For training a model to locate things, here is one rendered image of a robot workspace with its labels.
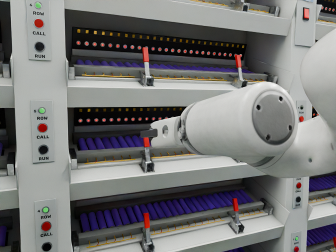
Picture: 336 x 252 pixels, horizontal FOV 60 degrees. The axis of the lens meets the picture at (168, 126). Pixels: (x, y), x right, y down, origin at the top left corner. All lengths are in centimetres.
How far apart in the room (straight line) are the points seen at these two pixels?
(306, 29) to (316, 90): 70
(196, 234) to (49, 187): 41
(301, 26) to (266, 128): 65
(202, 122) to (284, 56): 59
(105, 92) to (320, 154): 44
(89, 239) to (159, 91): 39
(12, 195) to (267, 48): 80
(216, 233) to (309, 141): 52
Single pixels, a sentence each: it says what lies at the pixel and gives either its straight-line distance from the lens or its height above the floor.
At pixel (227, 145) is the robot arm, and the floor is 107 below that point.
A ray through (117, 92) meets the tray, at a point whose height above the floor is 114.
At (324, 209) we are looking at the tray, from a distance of 114.
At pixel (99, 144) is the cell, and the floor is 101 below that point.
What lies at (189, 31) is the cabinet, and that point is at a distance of 96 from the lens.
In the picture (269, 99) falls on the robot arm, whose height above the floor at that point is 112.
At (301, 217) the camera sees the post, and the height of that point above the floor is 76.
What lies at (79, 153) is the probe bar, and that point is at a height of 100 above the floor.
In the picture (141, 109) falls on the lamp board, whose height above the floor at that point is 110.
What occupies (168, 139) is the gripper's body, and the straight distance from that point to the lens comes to 46.
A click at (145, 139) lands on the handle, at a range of 70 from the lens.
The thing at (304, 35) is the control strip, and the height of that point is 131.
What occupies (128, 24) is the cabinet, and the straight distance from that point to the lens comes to 89.
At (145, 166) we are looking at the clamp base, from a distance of 68.
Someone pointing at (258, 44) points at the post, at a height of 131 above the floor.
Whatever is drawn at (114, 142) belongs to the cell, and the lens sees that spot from 77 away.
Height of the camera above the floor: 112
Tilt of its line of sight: 5 degrees down
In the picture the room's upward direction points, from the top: straight up
